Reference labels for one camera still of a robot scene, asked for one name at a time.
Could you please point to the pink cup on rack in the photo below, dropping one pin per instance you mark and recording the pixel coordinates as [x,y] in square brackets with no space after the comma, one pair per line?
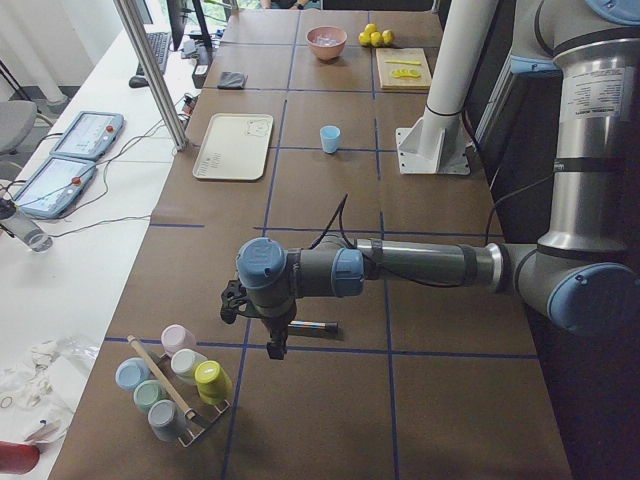
[176,337]

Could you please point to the upper teach pendant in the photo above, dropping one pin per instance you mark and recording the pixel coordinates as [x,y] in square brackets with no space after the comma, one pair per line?
[90,135]

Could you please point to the grey office chair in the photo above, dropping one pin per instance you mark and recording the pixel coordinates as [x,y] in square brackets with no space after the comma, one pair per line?
[22,129]

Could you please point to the crumpled white plastic bags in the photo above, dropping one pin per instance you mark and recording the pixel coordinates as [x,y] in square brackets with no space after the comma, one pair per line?
[41,392]

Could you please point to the steel muddler black head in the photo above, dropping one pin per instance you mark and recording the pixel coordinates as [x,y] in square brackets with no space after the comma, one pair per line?
[313,327]

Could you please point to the lower teach pendant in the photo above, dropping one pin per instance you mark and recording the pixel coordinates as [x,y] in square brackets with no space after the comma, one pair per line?
[55,186]

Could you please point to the wooden cutting board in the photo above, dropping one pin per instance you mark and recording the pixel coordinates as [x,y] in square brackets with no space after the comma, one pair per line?
[384,69]

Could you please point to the black computer mouse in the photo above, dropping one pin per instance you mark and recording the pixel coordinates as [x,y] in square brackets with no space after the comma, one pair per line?
[138,81]

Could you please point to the lemon slices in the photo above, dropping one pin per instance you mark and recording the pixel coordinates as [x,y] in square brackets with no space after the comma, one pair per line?
[405,74]

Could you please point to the cream bear tray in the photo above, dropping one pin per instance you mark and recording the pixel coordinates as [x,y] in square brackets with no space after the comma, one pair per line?
[234,148]

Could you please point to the pink bowl of ice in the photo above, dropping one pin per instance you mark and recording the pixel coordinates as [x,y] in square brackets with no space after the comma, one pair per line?
[326,42]

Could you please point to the light blue cup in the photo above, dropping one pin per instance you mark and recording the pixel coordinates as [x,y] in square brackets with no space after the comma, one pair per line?
[330,136]

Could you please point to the yellow plastic knife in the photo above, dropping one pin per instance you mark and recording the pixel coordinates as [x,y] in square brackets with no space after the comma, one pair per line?
[404,62]

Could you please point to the clear water bottle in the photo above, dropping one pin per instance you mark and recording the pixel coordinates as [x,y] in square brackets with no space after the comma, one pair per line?
[18,225]

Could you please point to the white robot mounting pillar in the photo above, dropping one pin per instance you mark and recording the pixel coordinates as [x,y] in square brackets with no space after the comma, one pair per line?
[436,143]

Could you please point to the white cup on rack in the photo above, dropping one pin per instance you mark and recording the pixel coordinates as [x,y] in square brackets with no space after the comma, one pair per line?
[184,363]

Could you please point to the yellow-green cup on rack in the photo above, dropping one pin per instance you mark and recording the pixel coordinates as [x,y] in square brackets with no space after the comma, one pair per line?
[213,383]

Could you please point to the teach pendant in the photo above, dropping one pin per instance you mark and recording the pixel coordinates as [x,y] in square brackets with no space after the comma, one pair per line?
[55,186]
[90,135]

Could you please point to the grey cup on rack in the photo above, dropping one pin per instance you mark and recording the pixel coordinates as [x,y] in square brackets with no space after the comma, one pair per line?
[166,420]

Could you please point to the aluminium frame post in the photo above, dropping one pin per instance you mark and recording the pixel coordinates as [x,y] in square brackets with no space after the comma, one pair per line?
[136,32]

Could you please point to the black monitor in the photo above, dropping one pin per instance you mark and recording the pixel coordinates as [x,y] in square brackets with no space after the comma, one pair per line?
[178,11]

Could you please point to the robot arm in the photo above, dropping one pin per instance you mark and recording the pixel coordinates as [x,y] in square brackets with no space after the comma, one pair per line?
[574,273]

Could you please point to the wire cup rack wooden handle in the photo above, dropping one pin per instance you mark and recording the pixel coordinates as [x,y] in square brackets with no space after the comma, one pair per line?
[191,417]

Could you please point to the black keyboard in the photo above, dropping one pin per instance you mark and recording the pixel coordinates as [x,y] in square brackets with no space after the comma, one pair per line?
[159,43]

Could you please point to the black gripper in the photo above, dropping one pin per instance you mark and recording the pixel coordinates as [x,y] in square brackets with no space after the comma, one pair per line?
[274,323]

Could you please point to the grey folded cloth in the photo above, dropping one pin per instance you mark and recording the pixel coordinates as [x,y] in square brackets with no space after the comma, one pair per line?
[232,80]

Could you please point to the blue cup on rack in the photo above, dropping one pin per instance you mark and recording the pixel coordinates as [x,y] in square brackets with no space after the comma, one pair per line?
[131,372]

